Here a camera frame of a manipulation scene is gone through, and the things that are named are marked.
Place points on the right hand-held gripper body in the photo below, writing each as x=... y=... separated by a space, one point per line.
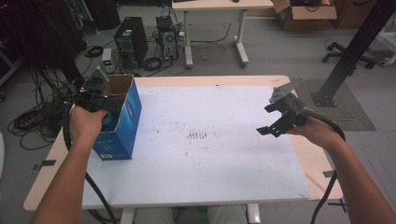
x=294 y=107

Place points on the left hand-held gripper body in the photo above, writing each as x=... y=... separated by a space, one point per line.
x=91 y=90

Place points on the blue cardboard box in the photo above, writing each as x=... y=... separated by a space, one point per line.
x=124 y=130

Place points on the person's left hand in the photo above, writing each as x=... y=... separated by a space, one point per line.
x=85 y=124

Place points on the person's right hand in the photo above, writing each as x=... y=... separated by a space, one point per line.
x=317 y=132

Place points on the small white power device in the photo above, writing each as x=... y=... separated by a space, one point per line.
x=106 y=57

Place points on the grey floor mat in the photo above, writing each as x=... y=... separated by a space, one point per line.
x=351 y=119

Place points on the black computer tower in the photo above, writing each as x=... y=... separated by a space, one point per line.
x=134 y=37

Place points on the black tape strip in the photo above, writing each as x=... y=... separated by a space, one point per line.
x=45 y=164
x=328 y=173

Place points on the black office chair base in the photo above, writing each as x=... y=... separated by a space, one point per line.
x=345 y=51

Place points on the black bin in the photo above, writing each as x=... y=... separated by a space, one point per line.
x=102 y=14

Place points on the open computer case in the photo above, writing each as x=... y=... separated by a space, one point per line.
x=168 y=39

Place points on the black metal stand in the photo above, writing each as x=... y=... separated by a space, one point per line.
x=358 y=46

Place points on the brown cardboard box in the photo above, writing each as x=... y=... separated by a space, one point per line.
x=305 y=18
x=351 y=15

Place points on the white table mat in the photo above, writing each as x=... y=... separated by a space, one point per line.
x=202 y=174

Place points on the white table leg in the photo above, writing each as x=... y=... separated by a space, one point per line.
x=127 y=216
x=253 y=214

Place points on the white background desk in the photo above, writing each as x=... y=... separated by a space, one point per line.
x=218 y=4

